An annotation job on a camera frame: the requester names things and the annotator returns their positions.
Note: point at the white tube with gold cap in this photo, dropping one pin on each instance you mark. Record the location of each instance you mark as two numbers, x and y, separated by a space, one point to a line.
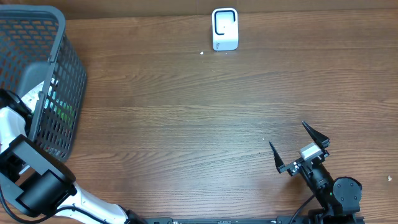
31 98

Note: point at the teal packet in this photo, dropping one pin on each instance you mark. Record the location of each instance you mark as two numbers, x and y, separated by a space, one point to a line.
56 99

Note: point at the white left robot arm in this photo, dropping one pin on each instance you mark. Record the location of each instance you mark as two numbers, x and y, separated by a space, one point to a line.
35 186

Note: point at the grey plastic shopping basket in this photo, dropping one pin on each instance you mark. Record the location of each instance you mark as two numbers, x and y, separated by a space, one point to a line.
35 49

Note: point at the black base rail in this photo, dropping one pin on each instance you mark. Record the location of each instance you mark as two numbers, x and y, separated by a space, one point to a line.
277 220

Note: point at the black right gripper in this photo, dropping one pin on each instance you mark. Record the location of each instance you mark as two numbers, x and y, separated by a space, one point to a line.
321 139

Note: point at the green haribo candy bag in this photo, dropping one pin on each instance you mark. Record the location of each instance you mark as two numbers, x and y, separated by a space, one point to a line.
58 126

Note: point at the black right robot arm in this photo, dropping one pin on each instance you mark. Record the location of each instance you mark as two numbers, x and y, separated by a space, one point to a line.
333 200

